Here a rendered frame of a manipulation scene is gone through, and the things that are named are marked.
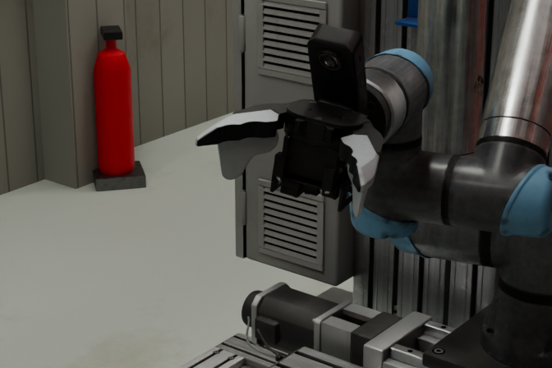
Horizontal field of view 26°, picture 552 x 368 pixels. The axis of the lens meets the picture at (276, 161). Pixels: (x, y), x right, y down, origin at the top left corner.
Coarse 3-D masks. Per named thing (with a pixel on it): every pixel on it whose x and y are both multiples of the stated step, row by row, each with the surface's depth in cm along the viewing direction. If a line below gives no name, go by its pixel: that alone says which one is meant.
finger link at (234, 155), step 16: (256, 112) 107; (272, 112) 107; (224, 128) 103; (240, 128) 104; (256, 128) 105; (272, 128) 106; (208, 144) 102; (224, 144) 105; (240, 144) 106; (256, 144) 107; (272, 144) 108; (224, 160) 106; (240, 160) 107; (224, 176) 106
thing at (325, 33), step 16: (320, 32) 106; (336, 32) 106; (352, 32) 105; (320, 48) 106; (336, 48) 105; (352, 48) 105; (320, 64) 107; (336, 64) 106; (352, 64) 106; (320, 80) 109; (336, 80) 108; (352, 80) 107; (320, 96) 111; (336, 96) 110; (352, 96) 109; (368, 112) 113
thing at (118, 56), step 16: (112, 32) 430; (112, 48) 434; (96, 64) 435; (112, 64) 432; (128, 64) 437; (96, 80) 436; (112, 80) 433; (128, 80) 437; (96, 96) 438; (112, 96) 435; (128, 96) 439; (96, 112) 441; (112, 112) 437; (128, 112) 440; (96, 128) 444; (112, 128) 439; (128, 128) 442; (112, 144) 441; (128, 144) 444; (112, 160) 443; (128, 160) 446; (96, 176) 445; (112, 176) 445; (128, 176) 445; (144, 176) 446
